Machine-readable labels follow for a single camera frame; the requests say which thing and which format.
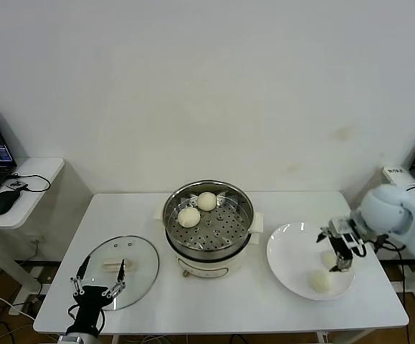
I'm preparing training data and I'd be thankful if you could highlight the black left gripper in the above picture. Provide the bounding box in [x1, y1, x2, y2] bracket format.
[66, 257, 128, 335]

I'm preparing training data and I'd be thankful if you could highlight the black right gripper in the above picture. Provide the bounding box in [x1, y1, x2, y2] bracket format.
[316, 216, 366, 274]

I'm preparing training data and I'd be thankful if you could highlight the white steamed baozi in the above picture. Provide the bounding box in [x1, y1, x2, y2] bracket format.
[177, 207, 201, 229]
[307, 270, 335, 292]
[196, 191, 217, 211]
[320, 250, 337, 269]

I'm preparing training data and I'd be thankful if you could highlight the glass pot lid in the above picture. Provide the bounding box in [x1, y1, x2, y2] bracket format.
[81, 235, 161, 311]

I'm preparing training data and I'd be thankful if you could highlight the perforated steel steamer basket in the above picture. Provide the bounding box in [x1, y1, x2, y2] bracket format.
[163, 180, 256, 259]

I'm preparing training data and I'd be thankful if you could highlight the white round plate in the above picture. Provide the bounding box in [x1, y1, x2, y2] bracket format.
[266, 222, 356, 301]

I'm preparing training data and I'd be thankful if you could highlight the cream electric cooker base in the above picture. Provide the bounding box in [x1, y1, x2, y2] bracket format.
[153, 206, 266, 280]

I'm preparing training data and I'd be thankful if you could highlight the white side table with mouse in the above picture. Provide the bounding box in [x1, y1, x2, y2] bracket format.
[0, 157, 66, 318]

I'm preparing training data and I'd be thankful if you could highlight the black computer mouse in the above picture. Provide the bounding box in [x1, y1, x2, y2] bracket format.
[0, 188, 22, 216]

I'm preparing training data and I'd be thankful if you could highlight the black cable with adapter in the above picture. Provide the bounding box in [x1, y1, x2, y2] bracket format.
[395, 182, 415, 295]

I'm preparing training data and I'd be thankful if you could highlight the black dongle cable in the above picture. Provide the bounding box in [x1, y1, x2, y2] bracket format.
[9, 173, 52, 194]

